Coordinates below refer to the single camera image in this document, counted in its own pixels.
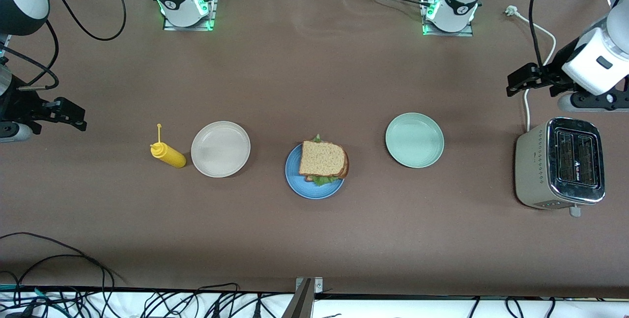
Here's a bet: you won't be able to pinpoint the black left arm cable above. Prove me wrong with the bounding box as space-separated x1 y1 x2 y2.
528 0 552 69

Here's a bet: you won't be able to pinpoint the black looped table cable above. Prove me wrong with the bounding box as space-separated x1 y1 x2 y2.
0 232 129 289

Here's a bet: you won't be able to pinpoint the yellow mustard squeeze bottle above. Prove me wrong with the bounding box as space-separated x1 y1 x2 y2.
150 123 187 169

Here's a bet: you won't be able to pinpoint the white toaster power cord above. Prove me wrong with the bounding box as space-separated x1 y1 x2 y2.
505 6 558 133

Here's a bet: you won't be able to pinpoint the beige plate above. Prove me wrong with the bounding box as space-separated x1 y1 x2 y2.
191 121 251 178

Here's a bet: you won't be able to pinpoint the tangled black floor cables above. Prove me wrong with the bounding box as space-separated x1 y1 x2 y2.
0 271 276 318

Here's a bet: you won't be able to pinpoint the green lettuce leaf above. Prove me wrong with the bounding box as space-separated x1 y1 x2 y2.
306 134 340 187

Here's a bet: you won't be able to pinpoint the blue plate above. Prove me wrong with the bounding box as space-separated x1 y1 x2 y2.
285 142 346 200

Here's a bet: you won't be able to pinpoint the dark aluminium post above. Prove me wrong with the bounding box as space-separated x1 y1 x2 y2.
281 279 315 318

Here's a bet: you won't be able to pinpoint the brown bread slice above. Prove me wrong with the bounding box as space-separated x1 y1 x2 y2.
304 148 350 182
299 140 346 178

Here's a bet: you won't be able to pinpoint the pale green plate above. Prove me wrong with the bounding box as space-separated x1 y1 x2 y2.
385 113 445 169

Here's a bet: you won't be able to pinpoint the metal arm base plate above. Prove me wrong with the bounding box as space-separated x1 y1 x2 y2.
162 0 219 31
422 0 475 37

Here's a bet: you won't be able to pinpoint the beige chrome toaster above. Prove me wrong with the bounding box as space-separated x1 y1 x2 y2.
515 117 606 218

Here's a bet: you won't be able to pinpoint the metal corner bracket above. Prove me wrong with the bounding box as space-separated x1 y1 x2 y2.
296 277 324 293

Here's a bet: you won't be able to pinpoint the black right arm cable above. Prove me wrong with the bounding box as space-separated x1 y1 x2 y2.
0 0 127 91

